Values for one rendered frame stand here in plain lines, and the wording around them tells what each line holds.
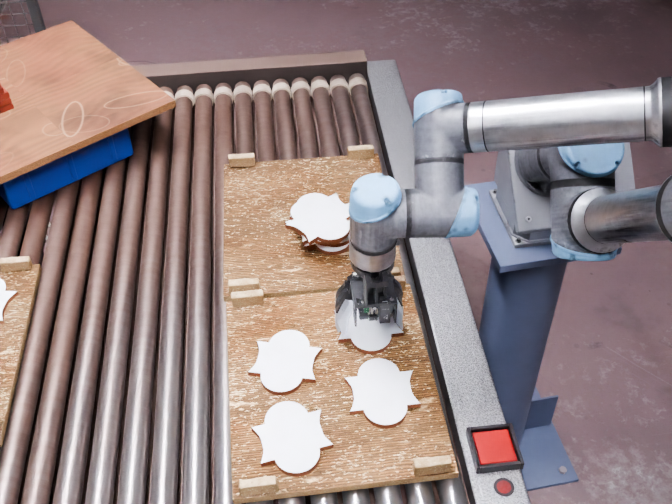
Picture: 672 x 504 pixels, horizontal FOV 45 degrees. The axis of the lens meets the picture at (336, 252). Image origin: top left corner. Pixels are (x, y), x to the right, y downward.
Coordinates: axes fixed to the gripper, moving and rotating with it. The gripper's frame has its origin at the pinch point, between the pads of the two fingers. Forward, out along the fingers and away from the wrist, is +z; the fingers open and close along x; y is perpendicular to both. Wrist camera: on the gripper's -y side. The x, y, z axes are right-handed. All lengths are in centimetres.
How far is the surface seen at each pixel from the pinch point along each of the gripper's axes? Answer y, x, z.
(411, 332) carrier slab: 2.8, 7.4, 0.6
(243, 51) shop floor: -258, -22, 111
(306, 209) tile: -25.9, -8.6, -4.4
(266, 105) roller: -76, -14, 7
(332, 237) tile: -17.1, -4.4, -5.0
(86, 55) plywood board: -86, -57, -4
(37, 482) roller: 24, -56, 1
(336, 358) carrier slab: 6.9, -6.6, 0.4
